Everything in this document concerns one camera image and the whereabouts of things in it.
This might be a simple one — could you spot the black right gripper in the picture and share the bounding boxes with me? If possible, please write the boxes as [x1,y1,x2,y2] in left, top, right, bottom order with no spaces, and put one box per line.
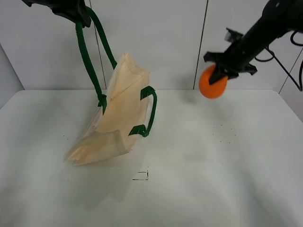
[204,28,257,85]

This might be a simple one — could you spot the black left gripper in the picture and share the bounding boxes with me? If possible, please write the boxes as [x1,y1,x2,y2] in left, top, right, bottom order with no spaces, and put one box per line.
[22,0,91,27]

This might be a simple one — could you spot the orange fruit with stem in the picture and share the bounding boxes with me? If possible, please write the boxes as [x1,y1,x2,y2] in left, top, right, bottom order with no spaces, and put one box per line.
[198,65,228,99]

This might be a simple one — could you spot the white linen bag green handles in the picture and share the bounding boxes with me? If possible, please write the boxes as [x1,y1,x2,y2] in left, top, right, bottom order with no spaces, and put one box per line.
[66,6,157,166]

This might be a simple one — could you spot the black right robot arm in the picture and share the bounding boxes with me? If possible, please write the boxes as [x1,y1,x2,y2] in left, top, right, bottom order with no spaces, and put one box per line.
[204,0,303,85]

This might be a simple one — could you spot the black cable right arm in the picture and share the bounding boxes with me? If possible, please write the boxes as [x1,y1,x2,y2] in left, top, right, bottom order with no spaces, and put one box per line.
[255,29,303,92]

